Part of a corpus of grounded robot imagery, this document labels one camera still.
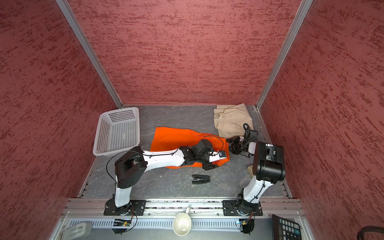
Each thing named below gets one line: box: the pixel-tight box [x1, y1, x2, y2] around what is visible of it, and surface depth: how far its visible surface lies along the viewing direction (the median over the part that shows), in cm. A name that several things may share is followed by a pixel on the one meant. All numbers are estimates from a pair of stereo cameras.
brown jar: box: [246, 164, 254, 179], surface depth 87 cm
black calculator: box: [272, 214, 302, 240], surface depth 69 cm
